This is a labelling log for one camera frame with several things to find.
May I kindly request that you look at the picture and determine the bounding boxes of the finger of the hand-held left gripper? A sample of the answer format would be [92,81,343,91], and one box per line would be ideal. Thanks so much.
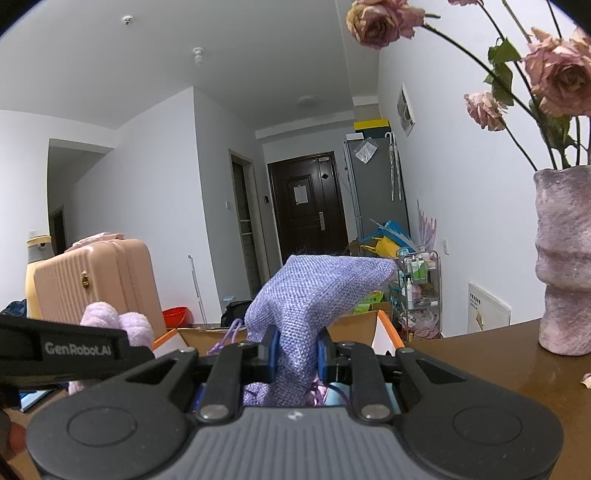
[121,344,156,373]

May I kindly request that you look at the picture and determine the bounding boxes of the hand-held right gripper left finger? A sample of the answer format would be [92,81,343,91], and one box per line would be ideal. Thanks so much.
[122,325,279,423]

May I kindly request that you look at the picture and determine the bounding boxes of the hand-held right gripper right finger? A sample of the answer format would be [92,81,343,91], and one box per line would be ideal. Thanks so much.
[318,329,467,423]

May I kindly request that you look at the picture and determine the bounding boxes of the pink plush toy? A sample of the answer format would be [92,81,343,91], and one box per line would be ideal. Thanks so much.
[68,302,154,397]

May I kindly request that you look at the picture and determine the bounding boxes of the cardboard box with orange edge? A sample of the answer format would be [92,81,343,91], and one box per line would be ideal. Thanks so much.
[152,310,407,356]

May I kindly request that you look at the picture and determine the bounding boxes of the purple burlap pouch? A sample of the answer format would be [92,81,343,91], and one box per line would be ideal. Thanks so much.
[207,254,398,408]

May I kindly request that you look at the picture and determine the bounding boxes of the black bag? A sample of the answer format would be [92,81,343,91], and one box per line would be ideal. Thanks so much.
[220,300,252,328]

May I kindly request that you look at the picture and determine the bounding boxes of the red basin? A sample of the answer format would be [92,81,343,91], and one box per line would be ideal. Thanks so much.
[161,306,191,329]

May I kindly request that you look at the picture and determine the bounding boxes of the light blue tissue packet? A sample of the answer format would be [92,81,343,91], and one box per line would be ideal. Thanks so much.
[18,390,51,411]

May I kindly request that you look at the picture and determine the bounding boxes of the pink ribbed suitcase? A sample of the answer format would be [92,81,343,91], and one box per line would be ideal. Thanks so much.
[31,239,167,340]

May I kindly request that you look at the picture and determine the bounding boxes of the green packet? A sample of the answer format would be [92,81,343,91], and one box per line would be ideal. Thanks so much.
[355,291,391,315]

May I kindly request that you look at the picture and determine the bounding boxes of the white mop stick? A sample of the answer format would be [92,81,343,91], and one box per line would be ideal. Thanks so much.
[188,254,207,326]

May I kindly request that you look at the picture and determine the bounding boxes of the yellow jug with grey collar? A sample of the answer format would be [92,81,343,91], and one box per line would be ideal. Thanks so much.
[25,235,54,319]

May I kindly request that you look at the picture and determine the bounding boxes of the pink item on suitcase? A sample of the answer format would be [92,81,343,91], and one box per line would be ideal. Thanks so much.
[65,232,125,252]

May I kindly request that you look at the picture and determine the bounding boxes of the yellow bag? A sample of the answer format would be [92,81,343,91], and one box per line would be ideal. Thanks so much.
[360,235,400,259]

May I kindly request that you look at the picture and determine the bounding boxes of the dark brown door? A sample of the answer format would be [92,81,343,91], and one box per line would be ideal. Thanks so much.
[267,151,349,268]

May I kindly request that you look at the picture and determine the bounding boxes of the blue bags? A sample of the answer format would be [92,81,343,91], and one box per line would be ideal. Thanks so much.
[360,220,416,252]

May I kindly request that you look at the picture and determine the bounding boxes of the grey refrigerator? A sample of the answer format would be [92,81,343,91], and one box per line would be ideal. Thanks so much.
[342,135,411,245]

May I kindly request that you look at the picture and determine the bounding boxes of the white board with print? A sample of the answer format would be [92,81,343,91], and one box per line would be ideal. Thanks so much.
[468,282,512,333]

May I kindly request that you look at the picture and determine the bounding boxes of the white folded umbrella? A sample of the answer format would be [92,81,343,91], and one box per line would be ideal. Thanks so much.
[385,131,402,201]

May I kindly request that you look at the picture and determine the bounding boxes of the yellow and black box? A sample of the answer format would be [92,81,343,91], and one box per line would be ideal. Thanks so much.
[353,119,391,136]

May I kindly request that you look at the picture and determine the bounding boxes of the pink textured vase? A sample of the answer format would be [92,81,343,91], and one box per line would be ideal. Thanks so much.
[533,165,591,356]

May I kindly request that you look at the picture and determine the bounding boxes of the dried pink rose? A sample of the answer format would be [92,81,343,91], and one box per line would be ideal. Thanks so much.
[447,0,571,169]
[521,27,591,168]
[464,91,540,171]
[346,0,561,169]

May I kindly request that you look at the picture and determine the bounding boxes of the wire cart with toiletries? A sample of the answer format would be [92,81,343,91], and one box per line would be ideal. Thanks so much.
[390,251,441,340]

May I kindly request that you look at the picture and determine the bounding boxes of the purple wall decoration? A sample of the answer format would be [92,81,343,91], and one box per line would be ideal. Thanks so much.
[416,199,437,252]

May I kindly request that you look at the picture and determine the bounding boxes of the white wall panel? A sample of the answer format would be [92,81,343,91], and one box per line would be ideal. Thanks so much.
[397,83,416,137]

